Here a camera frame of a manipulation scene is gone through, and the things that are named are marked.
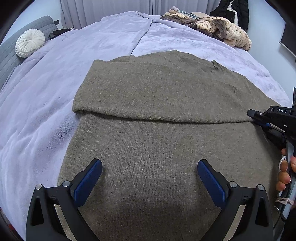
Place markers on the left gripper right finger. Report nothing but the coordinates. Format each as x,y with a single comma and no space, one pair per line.
256,223

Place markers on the black hanging jacket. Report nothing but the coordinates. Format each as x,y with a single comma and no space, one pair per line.
235,11

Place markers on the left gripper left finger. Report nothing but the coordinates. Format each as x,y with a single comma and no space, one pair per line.
43,222

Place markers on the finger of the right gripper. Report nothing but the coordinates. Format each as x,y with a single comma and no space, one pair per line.
258,118

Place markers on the right hand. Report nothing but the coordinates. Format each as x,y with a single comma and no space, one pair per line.
283,176

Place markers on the cream brown striped blanket pile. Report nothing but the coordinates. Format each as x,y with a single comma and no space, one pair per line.
213,26

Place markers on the round white pleated cushion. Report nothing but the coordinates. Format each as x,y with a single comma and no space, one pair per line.
29,42

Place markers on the olive brown knit sweater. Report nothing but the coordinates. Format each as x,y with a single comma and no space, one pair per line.
150,119

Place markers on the wall mounted television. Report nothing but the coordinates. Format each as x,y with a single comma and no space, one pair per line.
288,39

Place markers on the lavender plush bed blanket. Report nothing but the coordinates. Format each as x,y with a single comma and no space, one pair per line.
37,122

